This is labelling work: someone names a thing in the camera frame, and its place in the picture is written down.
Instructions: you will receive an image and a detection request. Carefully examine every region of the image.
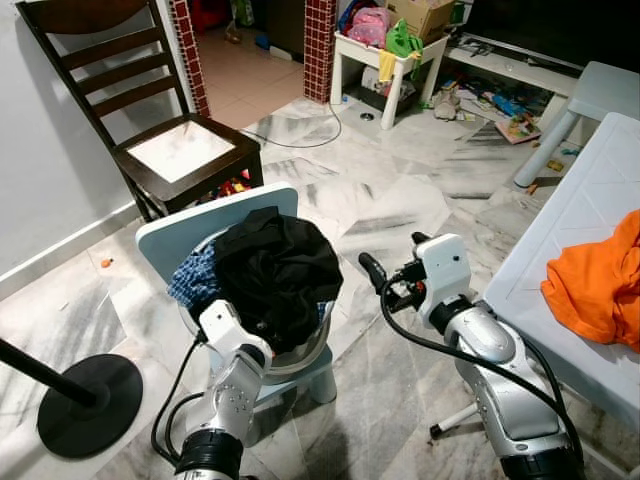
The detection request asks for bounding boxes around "black garment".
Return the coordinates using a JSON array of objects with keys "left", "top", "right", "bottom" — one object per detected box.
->
[{"left": 212, "top": 205, "right": 345, "bottom": 357}]

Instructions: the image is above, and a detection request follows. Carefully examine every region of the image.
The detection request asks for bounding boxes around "grey laundry basket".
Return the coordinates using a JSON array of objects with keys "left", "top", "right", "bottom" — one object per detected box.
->
[{"left": 177, "top": 229, "right": 337, "bottom": 387}]

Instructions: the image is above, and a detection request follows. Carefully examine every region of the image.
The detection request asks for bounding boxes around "white folding table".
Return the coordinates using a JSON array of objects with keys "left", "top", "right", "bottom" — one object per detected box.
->
[{"left": 430, "top": 111, "right": 640, "bottom": 441}]

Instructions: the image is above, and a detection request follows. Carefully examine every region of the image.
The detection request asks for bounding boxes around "small yellow cloth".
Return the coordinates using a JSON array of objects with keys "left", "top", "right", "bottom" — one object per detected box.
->
[{"left": 377, "top": 49, "right": 400, "bottom": 87}]

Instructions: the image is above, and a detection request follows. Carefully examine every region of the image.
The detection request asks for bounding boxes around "orange shirt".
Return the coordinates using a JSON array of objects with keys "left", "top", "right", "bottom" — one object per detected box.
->
[{"left": 539, "top": 207, "right": 640, "bottom": 354}]

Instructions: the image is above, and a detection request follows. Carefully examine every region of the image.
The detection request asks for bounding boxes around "blue plaid cloth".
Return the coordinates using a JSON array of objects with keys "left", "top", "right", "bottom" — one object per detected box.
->
[{"left": 166, "top": 244, "right": 224, "bottom": 312}]

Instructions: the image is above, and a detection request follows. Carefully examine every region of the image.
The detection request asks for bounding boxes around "white side table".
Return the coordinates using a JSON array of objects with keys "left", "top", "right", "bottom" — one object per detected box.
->
[{"left": 329, "top": 29, "right": 452, "bottom": 132}]

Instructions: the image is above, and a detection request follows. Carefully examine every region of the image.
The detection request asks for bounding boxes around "light blue plastic stool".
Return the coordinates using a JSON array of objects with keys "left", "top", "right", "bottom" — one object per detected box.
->
[{"left": 134, "top": 182, "right": 342, "bottom": 442}]

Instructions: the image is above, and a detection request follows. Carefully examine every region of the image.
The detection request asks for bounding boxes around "low white television bench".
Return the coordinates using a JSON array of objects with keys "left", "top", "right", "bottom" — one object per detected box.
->
[{"left": 444, "top": 34, "right": 587, "bottom": 102}]

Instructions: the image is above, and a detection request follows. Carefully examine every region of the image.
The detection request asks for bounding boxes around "green cloth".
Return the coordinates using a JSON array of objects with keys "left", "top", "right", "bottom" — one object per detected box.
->
[{"left": 384, "top": 17, "right": 427, "bottom": 62}]

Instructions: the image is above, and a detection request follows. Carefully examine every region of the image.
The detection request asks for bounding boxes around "dark wooden chair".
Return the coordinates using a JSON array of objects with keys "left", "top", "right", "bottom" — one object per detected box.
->
[{"left": 14, "top": 0, "right": 267, "bottom": 224}]

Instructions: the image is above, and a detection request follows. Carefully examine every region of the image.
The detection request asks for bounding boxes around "red brick pillar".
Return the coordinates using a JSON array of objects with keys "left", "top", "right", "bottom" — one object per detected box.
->
[
  {"left": 302, "top": 0, "right": 339, "bottom": 107},
  {"left": 167, "top": 0, "right": 212, "bottom": 120}
]

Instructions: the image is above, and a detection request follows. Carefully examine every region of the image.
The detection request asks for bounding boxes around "pink bag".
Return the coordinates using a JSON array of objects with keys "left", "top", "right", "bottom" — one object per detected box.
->
[{"left": 344, "top": 4, "right": 394, "bottom": 50}]

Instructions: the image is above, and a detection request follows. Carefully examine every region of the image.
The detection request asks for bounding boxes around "cardboard box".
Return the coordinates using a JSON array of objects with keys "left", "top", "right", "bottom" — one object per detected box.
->
[{"left": 384, "top": 0, "right": 457, "bottom": 44}]

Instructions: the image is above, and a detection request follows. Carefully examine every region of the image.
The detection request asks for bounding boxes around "small light grey table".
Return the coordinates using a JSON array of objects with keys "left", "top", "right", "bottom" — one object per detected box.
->
[{"left": 512, "top": 61, "right": 640, "bottom": 192}]

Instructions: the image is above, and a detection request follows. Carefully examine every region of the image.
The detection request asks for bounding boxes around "black television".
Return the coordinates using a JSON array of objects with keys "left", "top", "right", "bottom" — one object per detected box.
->
[{"left": 464, "top": 0, "right": 640, "bottom": 77}]

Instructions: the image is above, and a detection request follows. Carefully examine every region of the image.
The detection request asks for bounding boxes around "black round-base stand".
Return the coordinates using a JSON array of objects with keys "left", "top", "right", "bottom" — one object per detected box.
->
[{"left": 0, "top": 334, "right": 147, "bottom": 462}]

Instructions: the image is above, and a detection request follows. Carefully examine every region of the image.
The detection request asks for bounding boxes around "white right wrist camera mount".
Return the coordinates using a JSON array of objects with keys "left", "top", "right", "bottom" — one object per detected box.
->
[{"left": 412, "top": 232, "right": 477, "bottom": 312}]

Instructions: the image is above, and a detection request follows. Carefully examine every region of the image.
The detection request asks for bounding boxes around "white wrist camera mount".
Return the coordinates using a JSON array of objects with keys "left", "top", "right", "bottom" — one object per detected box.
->
[
  {"left": 412, "top": 232, "right": 477, "bottom": 312},
  {"left": 197, "top": 297, "right": 252, "bottom": 352}
]

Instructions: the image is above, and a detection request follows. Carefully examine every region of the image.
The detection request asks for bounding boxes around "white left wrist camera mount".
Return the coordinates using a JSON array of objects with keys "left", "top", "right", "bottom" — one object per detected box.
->
[{"left": 197, "top": 297, "right": 252, "bottom": 352}]

